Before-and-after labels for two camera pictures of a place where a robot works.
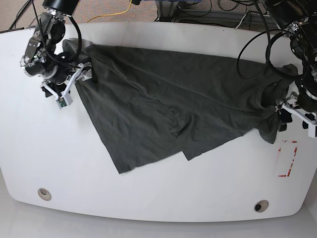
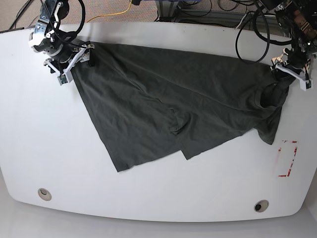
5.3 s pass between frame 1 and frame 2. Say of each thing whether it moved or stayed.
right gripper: moved
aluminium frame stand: stayed
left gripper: moved
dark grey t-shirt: stayed
